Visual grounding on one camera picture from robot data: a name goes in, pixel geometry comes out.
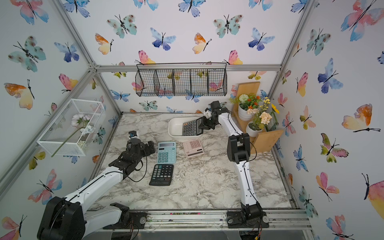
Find black calculator dark keys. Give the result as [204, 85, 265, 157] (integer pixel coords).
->
[149, 164, 174, 187]

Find light blue calculator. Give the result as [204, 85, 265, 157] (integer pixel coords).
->
[157, 142, 177, 164]

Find wooden corner shelf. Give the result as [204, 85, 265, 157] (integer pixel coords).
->
[232, 82, 284, 154]

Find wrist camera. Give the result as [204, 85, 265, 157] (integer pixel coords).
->
[204, 110, 212, 119]
[129, 131, 138, 139]

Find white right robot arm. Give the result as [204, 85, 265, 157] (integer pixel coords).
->
[199, 101, 264, 221]

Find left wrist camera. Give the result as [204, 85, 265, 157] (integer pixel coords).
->
[129, 131, 138, 139]

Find black wire wall basket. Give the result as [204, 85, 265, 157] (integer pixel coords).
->
[135, 62, 228, 97]

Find artificial pink white flower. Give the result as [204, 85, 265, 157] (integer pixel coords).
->
[51, 114, 94, 157]

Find white pot orange flowers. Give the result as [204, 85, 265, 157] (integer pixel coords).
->
[230, 94, 262, 122]

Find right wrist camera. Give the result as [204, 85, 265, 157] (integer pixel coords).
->
[204, 110, 212, 119]

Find white pot yellow flowers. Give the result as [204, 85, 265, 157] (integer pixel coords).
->
[246, 96, 280, 138]

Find white mesh wall box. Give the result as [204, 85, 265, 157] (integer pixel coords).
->
[37, 99, 106, 157]

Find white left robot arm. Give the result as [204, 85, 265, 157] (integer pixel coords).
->
[37, 138, 156, 240]

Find black calculator with grey keys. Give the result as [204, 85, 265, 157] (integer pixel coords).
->
[182, 118, 204, 137]

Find metal base rail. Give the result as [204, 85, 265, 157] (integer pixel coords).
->
[104, 209, 312, 232]

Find white plastic storage box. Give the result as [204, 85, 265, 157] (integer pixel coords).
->
[168, 117, 204, 142]

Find pink calculator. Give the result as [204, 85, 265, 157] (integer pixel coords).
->
[183, 139, 205, 158]

